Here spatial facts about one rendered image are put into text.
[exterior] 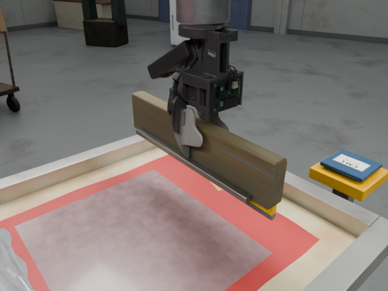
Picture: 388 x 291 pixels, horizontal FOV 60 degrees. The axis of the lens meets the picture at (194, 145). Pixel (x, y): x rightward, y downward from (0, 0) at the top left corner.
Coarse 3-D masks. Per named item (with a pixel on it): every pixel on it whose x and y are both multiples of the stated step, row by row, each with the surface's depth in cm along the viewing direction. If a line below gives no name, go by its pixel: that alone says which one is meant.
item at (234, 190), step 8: (144, 136) 65; (152, 136) 64; (160, 144) 61; (168, 144) 61; (168, 152) 60; (176, 152) 59; (184, 160) 57; (192, 160) 56; (192, 168) 55; (200, 168) 54; (208, 176) 52; (216, 176) 52; (216, 184) 52; (224, 184) 50; (232, 184) 50; (232, 192) 49; (240, 192) 48; (240, 200) 48; (248, 200) 48
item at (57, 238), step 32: (160, 160) 81; (96, 192) 69; (128, 192) 69; (160, 192) 69; (192, 192) 69; (224, 192) 69; (0, 224) 60; (32, 224) 60; (64, 224) 60; (96, 224) 60; (128, 224) 60; (160, 224) 60; (32, 256) 53; (64, 256) 53; (96, 256) 53
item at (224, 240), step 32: (192, 224) 60; (224, 224) 60; (256, 224) 60; (288, 224) 60; (128, 256) 53; (160, 256) 53; (192, 256) 53; (224, 256) 53; (256, 256) 53; (288, 256) 54; (64, 288) 48; (96, 288) 48; (128, 288) 48; (160, 288) 48; (192, 288) 48; (224, 288) 48; (256, 288) 48
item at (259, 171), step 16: (144, 96) 65; (144, 112) 65; (160, 112) 60; (144, 128) 67; (160, 128) 62; (208, 128) 52; (176, 144) 60; (208, 144) 52; (224, 144) 49; (240, 144) 48; (256, 144) 48; (208, 160) 53; (224, 160) 50; (240, 160) 48; (256, 160) 45; (272, 160) 44; (224, 176) 52; (240, 176) 49; (256, 176) 46; (272, 176) 44; (256, 192) 47; (272, 192) 45
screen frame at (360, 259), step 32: (64, 160) 74; (96, 160) 76; (0, 192) 64; (32, 192) 69; (288, 192) 66; (320, 192) 63; (352, 224) 57; (384, 224) 55; (352, 256) 49; (384, 256) 52; (320, 288) 44; (352, 288) 46
